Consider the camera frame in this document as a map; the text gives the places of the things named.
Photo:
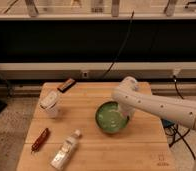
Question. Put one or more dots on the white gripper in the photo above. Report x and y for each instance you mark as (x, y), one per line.
(126, 111)

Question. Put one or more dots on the green ceramic bowl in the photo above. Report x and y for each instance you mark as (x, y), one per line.
(109, 119)

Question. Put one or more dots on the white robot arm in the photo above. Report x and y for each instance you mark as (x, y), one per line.
(179, 111)

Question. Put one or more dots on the brown rectangular bar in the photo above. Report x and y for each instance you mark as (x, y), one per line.
(66, 85)

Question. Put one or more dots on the white plastic bottle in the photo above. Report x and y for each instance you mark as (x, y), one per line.
(68, 147)

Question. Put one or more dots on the clear plastic cup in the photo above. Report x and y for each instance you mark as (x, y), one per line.
(49, 104)

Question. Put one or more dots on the red-brown snack bar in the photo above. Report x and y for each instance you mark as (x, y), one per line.
(40, 140)

